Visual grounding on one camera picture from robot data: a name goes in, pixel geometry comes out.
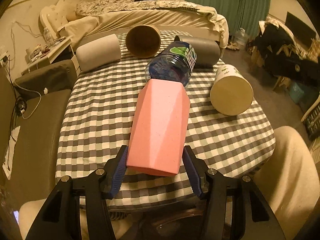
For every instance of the blue drink bottle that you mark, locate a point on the blue drink bottle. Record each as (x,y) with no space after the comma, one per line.
(175,63)

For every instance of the black television screen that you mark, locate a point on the black television screen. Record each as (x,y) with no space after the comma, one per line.
(299,28)

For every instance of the white nightstand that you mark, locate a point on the white nightstand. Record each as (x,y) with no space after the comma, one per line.
(61,51)

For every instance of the dark grey sofa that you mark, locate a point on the dark grey sofa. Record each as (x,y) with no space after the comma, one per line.
(36,102)

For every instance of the glowing phone screen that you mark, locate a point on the glowing phone screen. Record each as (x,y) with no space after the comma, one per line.
(16,215)

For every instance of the green curtain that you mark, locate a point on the green curtain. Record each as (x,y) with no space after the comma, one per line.
(227,3)

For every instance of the clear bottle on nightstand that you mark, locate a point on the clear bottle on nightstand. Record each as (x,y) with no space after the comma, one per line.
(48,37)

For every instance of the large clear water jug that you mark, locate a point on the large clear water jug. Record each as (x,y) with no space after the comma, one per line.
(241,37)

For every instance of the cream tufted headboard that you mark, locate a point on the cream tufted headboard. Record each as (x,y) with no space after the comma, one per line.
(55,17)

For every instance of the floral patterned duvet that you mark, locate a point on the floral patterned duvet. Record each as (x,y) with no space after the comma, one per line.
(125,3)

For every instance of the white printed paper cup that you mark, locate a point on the white printed paper cup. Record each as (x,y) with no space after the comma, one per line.
(231,94)

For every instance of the brown paper cup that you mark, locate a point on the brown paper cup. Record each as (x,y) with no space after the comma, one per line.
(143,41)

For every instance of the wooden chair with clothes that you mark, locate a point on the wooden chair with clothes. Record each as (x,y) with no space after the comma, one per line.
(285,56)

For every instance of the bed with beige sheet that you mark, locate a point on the bed with beige sheet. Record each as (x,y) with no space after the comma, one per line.
(97,16)

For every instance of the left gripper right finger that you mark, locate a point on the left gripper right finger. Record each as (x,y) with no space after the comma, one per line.
(252,217)

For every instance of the wall power outlet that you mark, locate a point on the wall power outlet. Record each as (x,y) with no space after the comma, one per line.
(3,58)

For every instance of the teal plastic basket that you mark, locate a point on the teal plastic basket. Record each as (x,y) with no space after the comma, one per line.
(296,92)

